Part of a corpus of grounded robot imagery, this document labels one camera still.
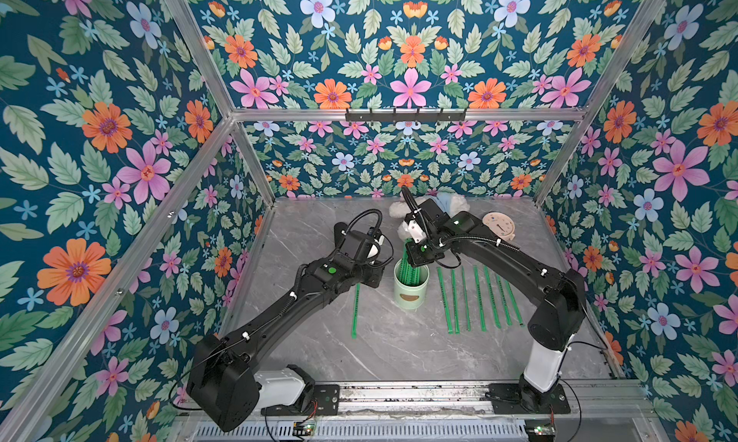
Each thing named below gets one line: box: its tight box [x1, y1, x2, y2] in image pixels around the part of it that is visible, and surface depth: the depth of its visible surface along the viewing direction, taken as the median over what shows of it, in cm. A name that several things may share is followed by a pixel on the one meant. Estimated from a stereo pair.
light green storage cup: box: [393, 258, 431, 311], surface depth 86 cm
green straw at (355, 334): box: [351, 282, 361, 340], surface depth 90 cm
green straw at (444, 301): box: [436, 267, 453, 335], surface depth 92 cm
